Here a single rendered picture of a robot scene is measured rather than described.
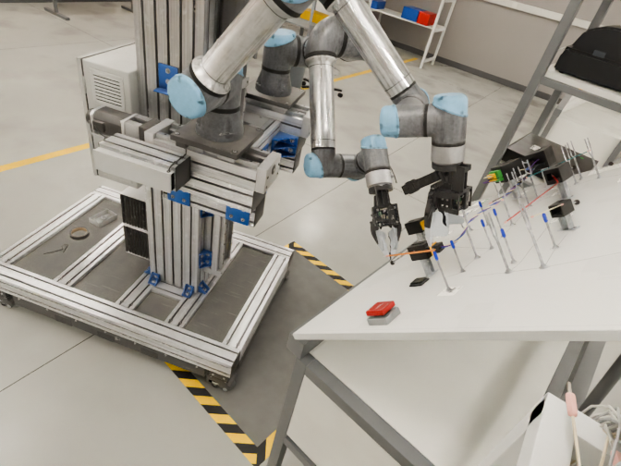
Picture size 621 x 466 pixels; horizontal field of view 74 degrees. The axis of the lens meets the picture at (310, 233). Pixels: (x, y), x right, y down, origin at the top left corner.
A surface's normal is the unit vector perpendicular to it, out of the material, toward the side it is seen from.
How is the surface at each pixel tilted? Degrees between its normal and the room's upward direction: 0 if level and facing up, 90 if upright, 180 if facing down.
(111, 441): 0
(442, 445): 0
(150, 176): 90
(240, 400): 0
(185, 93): 96
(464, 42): 90
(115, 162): 90
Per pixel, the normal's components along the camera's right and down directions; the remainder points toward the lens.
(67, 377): 0.18, -0.78
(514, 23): -0.59, 0.40
